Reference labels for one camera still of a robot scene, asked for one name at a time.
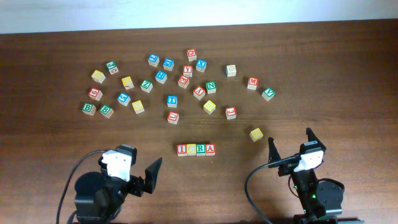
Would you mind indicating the red letter A block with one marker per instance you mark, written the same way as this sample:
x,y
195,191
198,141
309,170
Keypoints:
x,y
210,149

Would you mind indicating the green letter b block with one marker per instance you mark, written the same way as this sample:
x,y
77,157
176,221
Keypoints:
x,y
89,109
106,111

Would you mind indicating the blue block top left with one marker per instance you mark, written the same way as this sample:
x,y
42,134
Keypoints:
x,y
153,60

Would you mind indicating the red letter Q block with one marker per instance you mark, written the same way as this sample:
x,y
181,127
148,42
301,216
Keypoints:
x,y
191,54

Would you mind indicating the red letter I block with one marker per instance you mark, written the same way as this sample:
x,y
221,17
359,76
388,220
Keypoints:
x,y
182,150

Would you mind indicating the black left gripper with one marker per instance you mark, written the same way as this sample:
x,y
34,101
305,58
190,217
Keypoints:
x,y
137,185

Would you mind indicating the green letter N block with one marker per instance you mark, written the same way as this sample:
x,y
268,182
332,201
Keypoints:
x,y
211,87

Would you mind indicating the blue letter H block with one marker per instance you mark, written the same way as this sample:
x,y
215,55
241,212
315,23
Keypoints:
x,y
161,77

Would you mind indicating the red number 3 block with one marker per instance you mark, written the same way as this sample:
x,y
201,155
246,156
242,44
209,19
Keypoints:
x,y
231,113

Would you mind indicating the red letter y block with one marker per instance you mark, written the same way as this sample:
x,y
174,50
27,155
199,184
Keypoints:
x,y
187,71
199,92

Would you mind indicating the red letter Y block upper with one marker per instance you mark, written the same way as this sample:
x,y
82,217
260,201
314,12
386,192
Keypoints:
x,y
187,71

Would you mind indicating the green letter B block right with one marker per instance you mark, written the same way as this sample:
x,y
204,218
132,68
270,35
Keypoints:
x,y
106,111

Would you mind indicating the red letter M block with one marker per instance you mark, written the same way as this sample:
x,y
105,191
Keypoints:
x,y
253,83

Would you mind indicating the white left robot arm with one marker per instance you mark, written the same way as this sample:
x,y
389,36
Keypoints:
x,y
100,195

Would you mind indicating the blue letter T block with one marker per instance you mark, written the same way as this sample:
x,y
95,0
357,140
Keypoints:
x,y
172,101

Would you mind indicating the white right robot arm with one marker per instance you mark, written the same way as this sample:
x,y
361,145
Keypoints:
x,y
321,199

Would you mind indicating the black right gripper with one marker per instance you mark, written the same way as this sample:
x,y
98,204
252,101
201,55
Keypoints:
x,y
273,153

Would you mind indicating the yellow block centre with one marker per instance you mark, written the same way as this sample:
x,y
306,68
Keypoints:
x,y
209,107

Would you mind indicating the green letter R block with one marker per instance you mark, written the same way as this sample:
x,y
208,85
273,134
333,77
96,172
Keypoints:
x,y
200,150

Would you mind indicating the yellow block upper middle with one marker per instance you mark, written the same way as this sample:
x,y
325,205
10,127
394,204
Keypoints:
x,y
127,82

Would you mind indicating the yellow block far left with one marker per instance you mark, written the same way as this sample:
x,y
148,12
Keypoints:
x,y
98,76

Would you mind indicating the green letter B block left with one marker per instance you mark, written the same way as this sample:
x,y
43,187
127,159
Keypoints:
x,y
89,109

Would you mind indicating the red letter E block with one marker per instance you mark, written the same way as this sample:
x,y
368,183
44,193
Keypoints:
x,y
183,82

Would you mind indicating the blue letter X block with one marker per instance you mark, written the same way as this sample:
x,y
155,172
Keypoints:
x,y
201,65

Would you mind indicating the blue letter D block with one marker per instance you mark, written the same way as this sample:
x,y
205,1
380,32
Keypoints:
x,y
168,64

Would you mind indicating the yellow letter S block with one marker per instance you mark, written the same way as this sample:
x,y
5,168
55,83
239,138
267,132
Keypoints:
x,y
256,134

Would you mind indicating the red number 6 block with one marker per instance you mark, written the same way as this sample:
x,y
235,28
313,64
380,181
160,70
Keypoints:
x,y
95,94

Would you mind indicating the green letter J block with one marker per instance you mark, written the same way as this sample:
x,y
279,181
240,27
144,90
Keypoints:
x,y
112,67

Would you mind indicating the yellow block lower middle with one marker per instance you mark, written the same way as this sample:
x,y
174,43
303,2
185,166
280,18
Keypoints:
x,y
138,106

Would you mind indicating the green letter V block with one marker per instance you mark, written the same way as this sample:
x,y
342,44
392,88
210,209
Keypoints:
x,y
268,94

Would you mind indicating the yellow letter C block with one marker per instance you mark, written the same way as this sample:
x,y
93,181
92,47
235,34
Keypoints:
x,y
191,149

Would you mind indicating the plain wooden block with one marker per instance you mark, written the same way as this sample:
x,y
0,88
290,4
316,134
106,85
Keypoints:
x,y
231,71

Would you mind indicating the red letter U block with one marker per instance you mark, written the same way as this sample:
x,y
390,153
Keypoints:
x,y
173,117

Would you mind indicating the green letter Z block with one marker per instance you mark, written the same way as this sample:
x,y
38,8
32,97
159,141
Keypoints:
x,y
146,86

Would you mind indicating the blue number 5 block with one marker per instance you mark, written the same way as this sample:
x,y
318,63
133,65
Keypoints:
x,y
124,99

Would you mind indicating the red letter Y block lower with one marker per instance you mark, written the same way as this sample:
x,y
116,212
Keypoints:
x,y
199,92

